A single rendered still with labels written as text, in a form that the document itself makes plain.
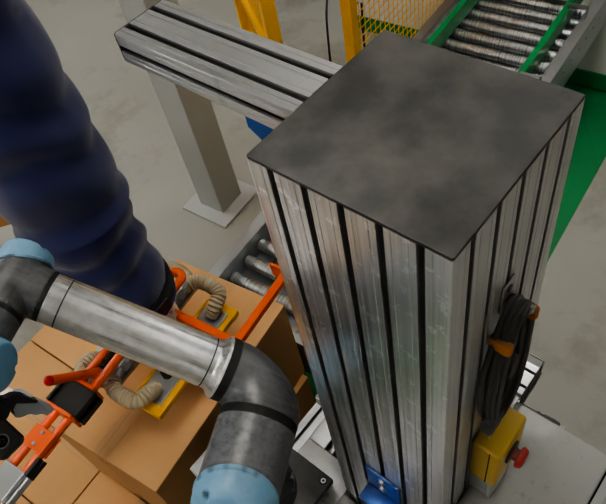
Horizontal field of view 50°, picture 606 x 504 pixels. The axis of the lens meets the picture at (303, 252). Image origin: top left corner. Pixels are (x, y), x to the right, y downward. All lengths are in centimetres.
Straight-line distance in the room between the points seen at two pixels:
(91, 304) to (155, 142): 312
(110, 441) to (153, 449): 12
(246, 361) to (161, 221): 264
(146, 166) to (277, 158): 323
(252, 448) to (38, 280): 37
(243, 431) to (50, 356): 172
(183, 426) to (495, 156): 129
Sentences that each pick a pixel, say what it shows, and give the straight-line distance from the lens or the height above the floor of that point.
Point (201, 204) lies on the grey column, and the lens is 353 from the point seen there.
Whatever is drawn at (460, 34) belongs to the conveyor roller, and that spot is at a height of 54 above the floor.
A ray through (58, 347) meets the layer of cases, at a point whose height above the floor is 54.
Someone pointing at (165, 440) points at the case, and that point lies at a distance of 177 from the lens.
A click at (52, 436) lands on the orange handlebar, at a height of 120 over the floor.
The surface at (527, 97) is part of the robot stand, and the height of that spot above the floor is 203.
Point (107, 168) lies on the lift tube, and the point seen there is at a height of 170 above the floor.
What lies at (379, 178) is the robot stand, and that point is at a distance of 63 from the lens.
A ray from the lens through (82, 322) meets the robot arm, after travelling 94.
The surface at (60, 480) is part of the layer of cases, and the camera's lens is 233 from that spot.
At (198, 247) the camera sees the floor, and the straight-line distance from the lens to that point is 336.
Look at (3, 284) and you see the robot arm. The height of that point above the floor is 185.
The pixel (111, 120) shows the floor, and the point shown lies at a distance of 431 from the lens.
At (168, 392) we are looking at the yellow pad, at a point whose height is 108.
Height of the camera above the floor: 248
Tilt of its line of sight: 51 degrees down
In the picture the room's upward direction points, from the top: 14 degrees counter-clockwise
